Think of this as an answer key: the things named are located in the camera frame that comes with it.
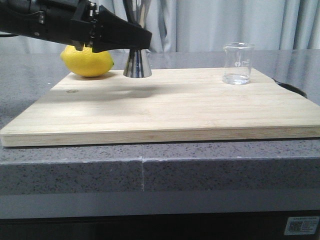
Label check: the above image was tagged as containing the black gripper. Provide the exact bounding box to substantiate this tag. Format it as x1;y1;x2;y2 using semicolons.
27;0;152;53

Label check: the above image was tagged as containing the steel double jigger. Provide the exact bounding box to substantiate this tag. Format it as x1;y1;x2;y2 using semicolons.
123;0;152;78

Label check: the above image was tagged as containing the glass beaker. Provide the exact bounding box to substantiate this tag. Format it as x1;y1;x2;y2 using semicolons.
222;42;255;85

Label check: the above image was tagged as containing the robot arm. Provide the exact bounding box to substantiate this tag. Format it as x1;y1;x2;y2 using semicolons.
0;0;152;53

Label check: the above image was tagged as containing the yellow lemon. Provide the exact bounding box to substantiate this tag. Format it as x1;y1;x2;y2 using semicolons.
60;45;114;78

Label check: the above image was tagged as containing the grey curtain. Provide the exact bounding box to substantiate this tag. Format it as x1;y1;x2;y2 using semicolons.
0;0;320;54

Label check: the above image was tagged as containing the wooden cutting board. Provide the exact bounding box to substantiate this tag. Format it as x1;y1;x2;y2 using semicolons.
0;68;320;147

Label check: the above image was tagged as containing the white QR label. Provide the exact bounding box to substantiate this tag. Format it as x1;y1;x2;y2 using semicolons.
284;216;320;236

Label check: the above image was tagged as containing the black board handle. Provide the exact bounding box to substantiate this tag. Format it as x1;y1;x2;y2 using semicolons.
273;78;308;99

